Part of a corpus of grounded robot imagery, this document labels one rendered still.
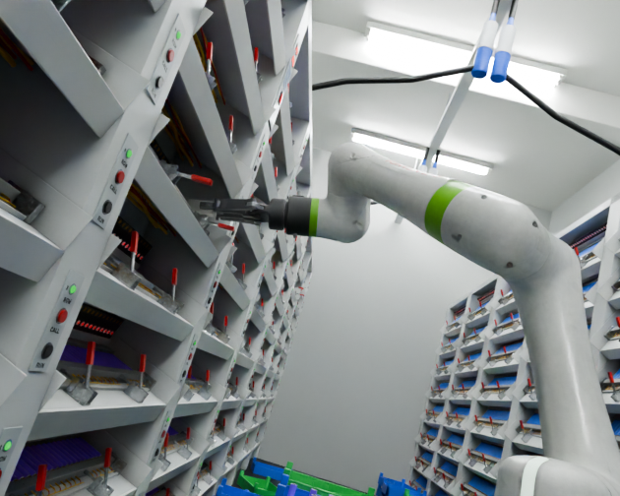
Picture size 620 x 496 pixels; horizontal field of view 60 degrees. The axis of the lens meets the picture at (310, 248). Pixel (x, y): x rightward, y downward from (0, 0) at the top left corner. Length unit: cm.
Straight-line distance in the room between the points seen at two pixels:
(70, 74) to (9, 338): 29
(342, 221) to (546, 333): 50
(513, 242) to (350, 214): 45
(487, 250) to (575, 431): 30
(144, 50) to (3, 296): 35
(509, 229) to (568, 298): 19
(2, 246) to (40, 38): 20
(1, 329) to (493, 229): 68
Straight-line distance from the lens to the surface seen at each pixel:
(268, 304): 275
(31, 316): 68
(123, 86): 74
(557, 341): 98
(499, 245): 88
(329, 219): 123
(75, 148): 73
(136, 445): 137
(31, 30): 58
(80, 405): 90
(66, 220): 69
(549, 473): 77
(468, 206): 92
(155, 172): 87
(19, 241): 61
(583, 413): 95
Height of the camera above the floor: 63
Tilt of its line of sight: 15 degrees up
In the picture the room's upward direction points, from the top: 17 degrees clockwise
